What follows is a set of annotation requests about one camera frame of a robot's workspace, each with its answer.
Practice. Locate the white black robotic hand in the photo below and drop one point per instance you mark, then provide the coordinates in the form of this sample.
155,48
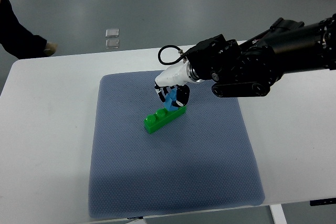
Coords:
175,78

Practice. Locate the small blue block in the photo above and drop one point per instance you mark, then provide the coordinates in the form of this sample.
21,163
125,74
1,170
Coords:
170,98

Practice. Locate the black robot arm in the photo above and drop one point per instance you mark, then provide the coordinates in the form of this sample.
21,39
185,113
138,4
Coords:
250,69

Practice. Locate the long green block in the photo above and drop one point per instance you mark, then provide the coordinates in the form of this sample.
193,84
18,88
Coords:
160,118

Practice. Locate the upper metal floor plate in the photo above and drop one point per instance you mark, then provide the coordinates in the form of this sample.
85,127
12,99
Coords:
112,32

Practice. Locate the blue-grey cloth mat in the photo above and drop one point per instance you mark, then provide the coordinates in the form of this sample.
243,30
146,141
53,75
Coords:
202,160

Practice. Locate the white table leg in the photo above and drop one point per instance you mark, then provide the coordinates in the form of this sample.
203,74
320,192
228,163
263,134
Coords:
278,214

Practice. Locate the black table control panel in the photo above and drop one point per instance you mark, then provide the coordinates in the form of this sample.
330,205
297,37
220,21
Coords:
323,202

